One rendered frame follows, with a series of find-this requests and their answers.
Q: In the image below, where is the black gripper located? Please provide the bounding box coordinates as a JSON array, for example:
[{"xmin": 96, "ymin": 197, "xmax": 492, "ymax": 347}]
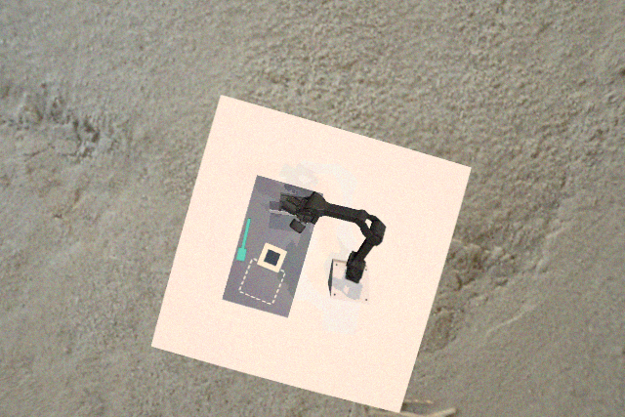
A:
[{"xmin": 289, "ymin": 191, "xmax": 325, "ymax": 233}]

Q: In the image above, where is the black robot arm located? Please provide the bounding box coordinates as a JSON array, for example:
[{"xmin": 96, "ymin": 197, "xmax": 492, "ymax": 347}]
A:
[{"xmin": 281, "ymin": 195, "xmax": 387, "ymax": 283}]

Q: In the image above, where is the white tile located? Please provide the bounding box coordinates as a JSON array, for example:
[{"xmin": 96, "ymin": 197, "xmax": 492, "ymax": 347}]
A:
[{"xmin": 257, "ymin": 243, "xmax": 287, "ymax": 272}]

